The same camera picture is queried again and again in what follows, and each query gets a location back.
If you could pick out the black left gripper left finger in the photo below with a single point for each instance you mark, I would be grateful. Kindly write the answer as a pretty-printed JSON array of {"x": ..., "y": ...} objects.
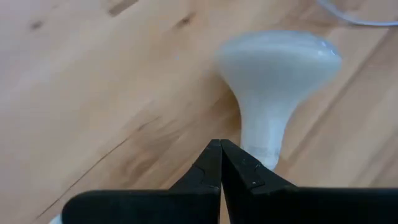
[{"x": 174, "y": 205}]

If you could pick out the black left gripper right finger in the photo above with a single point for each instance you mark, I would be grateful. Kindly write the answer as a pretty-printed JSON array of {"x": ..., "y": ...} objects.
[{"x": 280, "y": 205}]

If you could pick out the frosted white reflector lightbulb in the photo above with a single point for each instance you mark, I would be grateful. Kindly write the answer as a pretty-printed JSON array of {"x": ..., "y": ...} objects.
[{"x": 273, "y": 77}]

